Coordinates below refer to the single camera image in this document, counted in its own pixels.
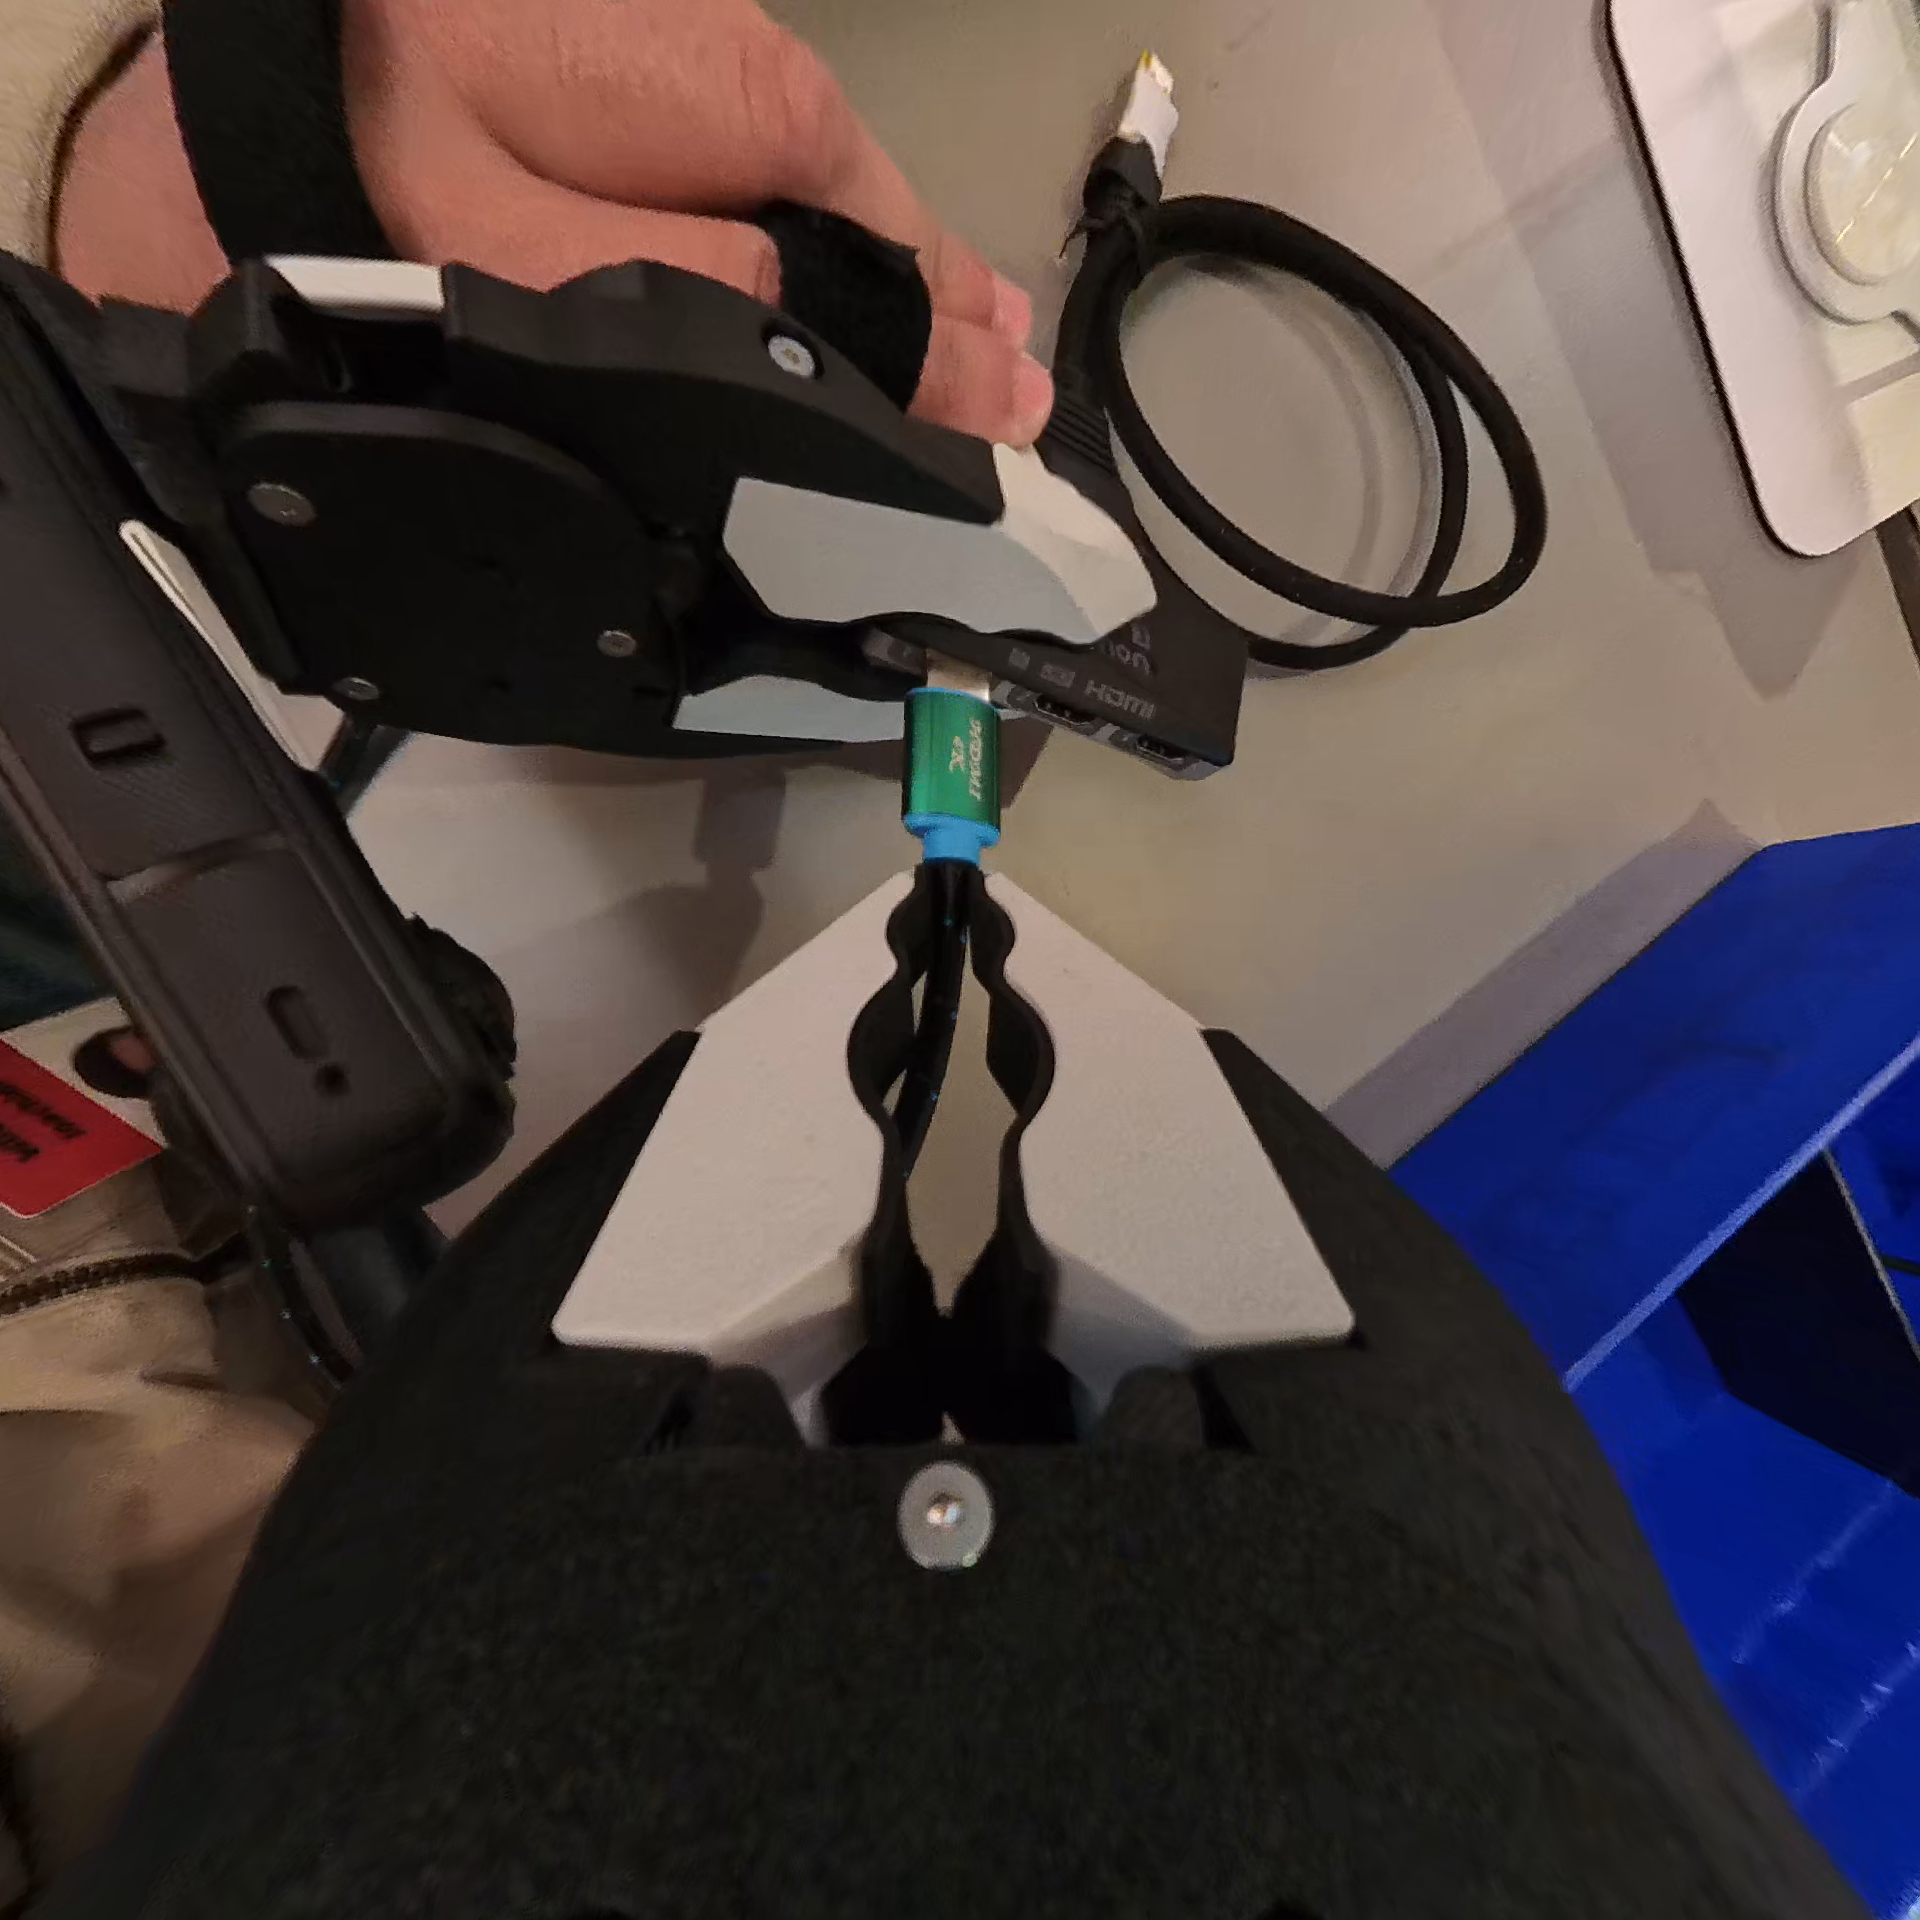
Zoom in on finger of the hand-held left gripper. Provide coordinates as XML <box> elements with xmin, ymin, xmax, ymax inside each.
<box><xmin>719</xmin><ymin>440</ymin><xmax>1160</xmax><ymax>649</ymax></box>
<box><xmin>671</xmin><ymin>660</ymin><xmax>940</xmax><ymax>747</ymax></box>

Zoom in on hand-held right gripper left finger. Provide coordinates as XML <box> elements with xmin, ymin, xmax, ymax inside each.
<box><xmin>549</xmin><ymin>873</ymin><xmax>947</xmax><ymax>1396</ymax></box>

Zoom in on black hdmi switch box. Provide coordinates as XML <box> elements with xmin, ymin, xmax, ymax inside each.
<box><xmin>862</xmin><ymin>592</ymin><xmax>1248</xmax><ymax>782</ymax></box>

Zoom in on white laptop stand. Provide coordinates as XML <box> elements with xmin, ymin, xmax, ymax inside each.
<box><xmin>1605</xmin><ymin>0</ymin><xmax>1920</xmax><ymax>558</ymax></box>

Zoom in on black flat panel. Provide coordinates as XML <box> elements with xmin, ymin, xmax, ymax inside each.
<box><xmin>1663</xmin><ymin>1155</ymin><xmax>1920</xmax><ymax>1396</ymax></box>

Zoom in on person's left hand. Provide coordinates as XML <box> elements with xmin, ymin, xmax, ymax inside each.
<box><xmin>348</xmin><ymin>0</ymin><xmax>1057</xmax><ymax>452</ymax></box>

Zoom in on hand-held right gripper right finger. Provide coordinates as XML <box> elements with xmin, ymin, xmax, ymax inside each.
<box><xmin>966</xmin><ymin>873</ymin><xmax>1360</xmax><ymax>1404</ymax></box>

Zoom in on blue plastic bin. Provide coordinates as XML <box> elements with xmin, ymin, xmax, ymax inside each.
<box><xmin>1388</xmin><ymin>823</ymin><xmax>1920</xmax><ymax>1920</ymax></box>

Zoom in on person's left forearm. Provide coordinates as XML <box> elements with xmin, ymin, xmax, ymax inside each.
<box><xmin>0</xmin><ymin>0</ymin><xmax>160</xmax><ymax>265</ymax></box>

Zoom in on black switch cable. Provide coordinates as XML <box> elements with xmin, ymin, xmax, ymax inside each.
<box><xmin>1041</xmin><ymin>52</ymin><xmax>1549</xmax><ymax>671</ymax></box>

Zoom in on braided hdmi cable green plugs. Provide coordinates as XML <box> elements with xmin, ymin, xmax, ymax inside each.
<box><xmin>246</xmin><ymin>679</ymin><xmax>1007</xmax><ymax>1389</ymax></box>

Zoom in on person's beige jacket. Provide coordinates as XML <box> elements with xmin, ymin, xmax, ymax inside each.
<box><xmin>0</xmin><ymin>1171</ymin><xmax>337</xmax><ymax>1920</ymax></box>

